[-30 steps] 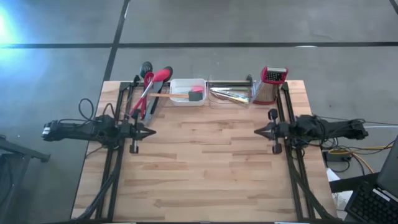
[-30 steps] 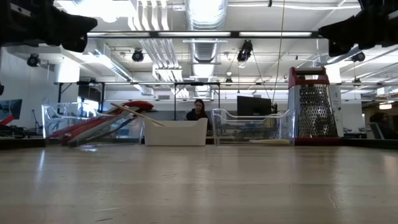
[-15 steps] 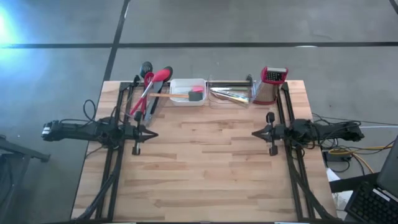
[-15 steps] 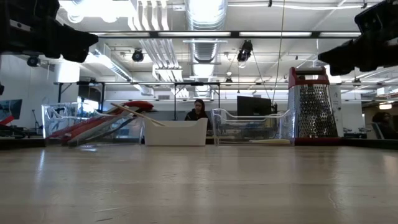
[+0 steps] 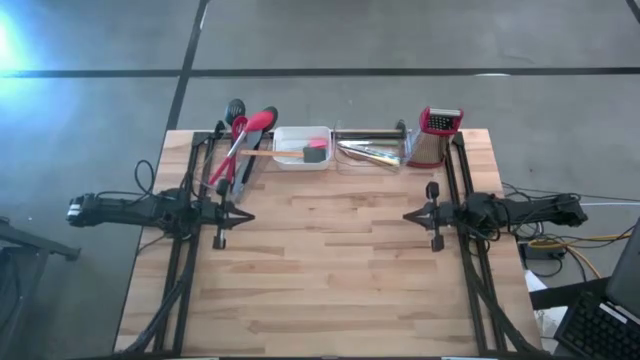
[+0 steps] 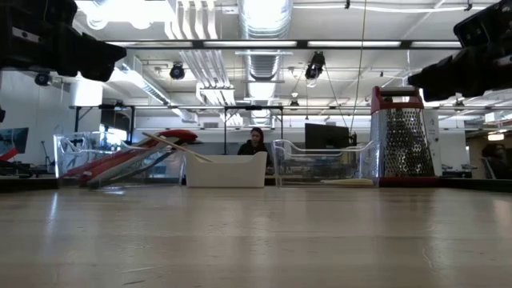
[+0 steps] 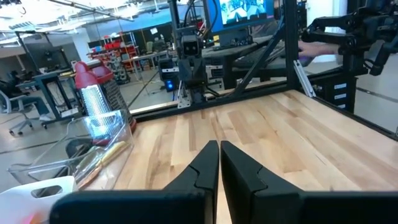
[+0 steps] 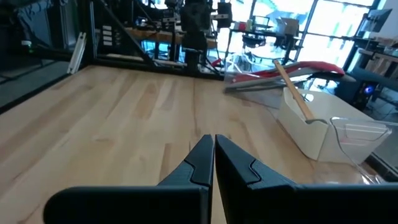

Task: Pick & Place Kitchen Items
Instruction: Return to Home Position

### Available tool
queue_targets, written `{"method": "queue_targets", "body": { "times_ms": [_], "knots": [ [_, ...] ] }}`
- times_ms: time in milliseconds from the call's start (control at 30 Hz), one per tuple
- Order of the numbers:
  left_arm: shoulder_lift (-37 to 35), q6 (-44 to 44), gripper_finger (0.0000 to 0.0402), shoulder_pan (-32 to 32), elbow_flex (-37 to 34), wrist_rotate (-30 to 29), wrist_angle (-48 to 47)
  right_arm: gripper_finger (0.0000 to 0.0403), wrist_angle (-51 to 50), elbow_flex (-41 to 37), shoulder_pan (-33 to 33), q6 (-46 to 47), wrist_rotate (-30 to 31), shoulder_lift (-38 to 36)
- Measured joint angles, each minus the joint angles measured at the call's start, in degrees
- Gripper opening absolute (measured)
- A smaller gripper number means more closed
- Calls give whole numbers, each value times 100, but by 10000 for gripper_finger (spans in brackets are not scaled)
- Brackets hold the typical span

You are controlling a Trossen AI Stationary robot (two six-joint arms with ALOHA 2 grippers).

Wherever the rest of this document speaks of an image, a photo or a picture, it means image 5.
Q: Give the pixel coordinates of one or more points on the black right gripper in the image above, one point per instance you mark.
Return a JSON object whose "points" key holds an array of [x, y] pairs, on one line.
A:
{"points": [[447, 216]]}

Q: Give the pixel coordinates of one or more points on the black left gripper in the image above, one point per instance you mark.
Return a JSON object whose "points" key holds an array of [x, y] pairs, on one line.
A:
{"points": [[222, 217]]}

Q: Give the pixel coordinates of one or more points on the silver metal knife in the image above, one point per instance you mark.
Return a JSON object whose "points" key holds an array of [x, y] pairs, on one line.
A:
{"points": [[360, 149]]}

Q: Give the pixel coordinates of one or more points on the red spoon with metal neck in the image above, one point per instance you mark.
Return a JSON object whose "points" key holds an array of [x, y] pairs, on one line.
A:
{"points": [[260, 121]]}

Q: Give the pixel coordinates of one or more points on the black slotted spoon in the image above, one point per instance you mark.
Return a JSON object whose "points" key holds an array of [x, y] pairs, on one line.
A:
{"points": [[235, 107]]}

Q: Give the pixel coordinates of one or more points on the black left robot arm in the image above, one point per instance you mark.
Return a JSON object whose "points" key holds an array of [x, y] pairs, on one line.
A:
{"points": [[125, 210]]}

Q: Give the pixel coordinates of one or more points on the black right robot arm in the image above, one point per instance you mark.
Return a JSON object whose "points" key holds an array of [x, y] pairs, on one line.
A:
{"points": [[530, 210]]}

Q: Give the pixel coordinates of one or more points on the clear plastic bin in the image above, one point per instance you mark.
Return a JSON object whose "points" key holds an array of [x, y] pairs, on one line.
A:
{"points": [[350, 167], [215, 155]]}

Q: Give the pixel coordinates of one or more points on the red metal box grater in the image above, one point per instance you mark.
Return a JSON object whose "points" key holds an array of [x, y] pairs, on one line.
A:
{"points": [[430, 150]]}

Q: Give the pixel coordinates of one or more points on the white plastic bin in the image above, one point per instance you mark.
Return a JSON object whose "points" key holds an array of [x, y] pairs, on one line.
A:
{"points": [[295, 137]]}

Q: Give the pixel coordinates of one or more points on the black power brick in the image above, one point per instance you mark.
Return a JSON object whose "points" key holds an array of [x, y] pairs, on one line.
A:
{"points": [[535, 252]]}

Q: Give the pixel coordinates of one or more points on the white paper sheet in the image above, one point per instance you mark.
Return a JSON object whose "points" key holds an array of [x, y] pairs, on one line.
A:
{"points": [[534, 285]]}

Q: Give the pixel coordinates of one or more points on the black desk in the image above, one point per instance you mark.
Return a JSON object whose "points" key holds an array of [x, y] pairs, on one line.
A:
{"points": [[565, 296]]}

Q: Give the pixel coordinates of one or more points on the black metal stand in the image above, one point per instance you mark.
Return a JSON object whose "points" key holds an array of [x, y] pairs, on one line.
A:
{"points": [[30, 240]]}

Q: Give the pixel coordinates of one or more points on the dark laptop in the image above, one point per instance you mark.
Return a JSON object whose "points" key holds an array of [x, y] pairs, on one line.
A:
{"points": [[600, 330]]}

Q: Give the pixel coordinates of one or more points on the black metal table frame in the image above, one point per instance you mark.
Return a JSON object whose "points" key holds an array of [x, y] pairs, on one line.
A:
{"points": [[184, 300]]}

